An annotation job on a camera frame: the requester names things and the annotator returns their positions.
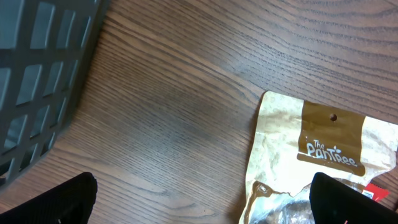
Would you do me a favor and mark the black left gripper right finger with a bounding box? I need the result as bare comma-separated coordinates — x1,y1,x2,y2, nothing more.
309,172,397,224

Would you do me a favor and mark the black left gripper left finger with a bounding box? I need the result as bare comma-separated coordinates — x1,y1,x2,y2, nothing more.
1,172,98,224

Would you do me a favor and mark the red snack stick packet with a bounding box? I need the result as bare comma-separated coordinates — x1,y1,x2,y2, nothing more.
362,183,389,202

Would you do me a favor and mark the brown cookie snack bag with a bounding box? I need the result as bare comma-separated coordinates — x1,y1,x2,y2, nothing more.
239,91,397,223

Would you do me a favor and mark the grey plastic mesh basket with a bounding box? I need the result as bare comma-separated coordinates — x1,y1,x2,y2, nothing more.
1,0,109,190

